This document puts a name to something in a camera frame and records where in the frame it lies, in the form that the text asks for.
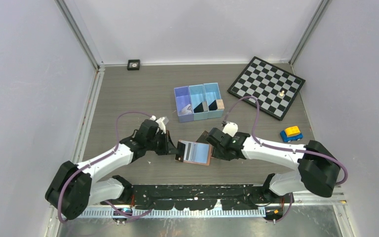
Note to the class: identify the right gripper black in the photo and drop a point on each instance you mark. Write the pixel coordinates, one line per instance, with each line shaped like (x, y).
(216, 154)

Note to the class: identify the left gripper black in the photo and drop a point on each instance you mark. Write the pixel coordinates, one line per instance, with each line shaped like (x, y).
(168, 147)

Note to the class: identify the black credit card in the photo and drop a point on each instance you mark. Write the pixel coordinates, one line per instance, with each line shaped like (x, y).
(203, 138)

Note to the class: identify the brown leather card holder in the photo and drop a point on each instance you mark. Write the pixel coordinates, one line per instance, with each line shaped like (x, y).
(197, 153)

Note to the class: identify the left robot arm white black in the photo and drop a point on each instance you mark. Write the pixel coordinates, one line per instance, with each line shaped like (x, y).
(76, 186)

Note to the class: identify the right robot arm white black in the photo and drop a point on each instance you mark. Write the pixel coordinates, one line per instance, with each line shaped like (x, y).
(313, 167)

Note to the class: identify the black card right bin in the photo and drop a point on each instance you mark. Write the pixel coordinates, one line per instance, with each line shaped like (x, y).
(181, 148)

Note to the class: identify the black card bin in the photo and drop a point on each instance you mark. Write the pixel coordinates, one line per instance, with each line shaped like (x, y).
(201, 107)
(181, 148)

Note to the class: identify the tan card right bin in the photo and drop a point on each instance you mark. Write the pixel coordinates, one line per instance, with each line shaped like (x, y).
(220, 104)

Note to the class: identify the black card middle bin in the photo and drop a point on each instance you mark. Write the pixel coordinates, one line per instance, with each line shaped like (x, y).
(201, 107)

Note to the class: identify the silver card purple bin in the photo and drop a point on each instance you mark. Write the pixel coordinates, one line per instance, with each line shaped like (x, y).
(186, 110)

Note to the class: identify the purple plastic bin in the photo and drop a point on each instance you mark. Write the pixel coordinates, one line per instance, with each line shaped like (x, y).
(182, 98)

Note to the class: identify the right light blue bin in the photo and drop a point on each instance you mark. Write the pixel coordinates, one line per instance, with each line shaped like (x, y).
(212, 93)

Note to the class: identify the light blue bin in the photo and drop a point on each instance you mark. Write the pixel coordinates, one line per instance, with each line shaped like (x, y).
(212, 93)
(197, 95)

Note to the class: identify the middle light blue bin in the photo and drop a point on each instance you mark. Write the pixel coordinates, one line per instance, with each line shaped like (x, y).
(197, 95)

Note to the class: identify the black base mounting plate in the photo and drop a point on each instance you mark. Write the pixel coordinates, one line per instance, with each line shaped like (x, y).
(199, 197)

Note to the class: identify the blue yellow toy car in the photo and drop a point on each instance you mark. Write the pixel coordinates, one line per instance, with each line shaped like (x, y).
(290, 134)

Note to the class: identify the small black square device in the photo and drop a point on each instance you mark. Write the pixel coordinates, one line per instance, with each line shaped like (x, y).
(133, 64)

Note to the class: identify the black white chessboard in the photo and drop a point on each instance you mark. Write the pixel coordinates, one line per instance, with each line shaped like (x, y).
(264, 81)

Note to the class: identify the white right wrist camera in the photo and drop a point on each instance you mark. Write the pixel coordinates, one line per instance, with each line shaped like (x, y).
(229, 128)

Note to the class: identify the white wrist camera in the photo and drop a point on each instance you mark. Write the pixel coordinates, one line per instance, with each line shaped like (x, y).
(161, 121)
(229, 128)

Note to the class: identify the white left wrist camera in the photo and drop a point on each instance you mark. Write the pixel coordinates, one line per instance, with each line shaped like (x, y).
(161, 121)

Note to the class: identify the aluminium rail frame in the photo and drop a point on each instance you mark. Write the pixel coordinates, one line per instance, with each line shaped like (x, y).
(271, 212)

